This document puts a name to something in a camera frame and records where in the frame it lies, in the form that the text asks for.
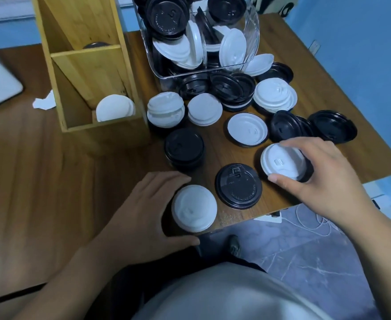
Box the person's left hand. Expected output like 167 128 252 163
100 171 201 265

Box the person's right hand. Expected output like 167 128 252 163
268 136 371 227

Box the large white cup lid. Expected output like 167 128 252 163
260 142 308 181

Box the white domed cup lid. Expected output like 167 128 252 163
171 184 218 233

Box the wooden three-compartment organizer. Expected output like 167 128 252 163
31 0 151 147

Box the pile of black and white cup lids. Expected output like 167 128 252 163
132 0 359 149

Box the person's left forearm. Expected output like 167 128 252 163
14 236 129 320

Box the white power adapter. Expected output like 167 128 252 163
254 213 283 224

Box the dark shoe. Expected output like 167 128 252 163
228 235 241 258

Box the grey shirt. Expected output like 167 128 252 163
132 261 335 320

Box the crumpled white tissue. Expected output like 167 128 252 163
32 89 57 110

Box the clear plastic container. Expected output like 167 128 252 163
132 0 260 80

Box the cream tote bag black print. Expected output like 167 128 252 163
250 0 299 18

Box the white cable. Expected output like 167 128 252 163
280 204 346 238

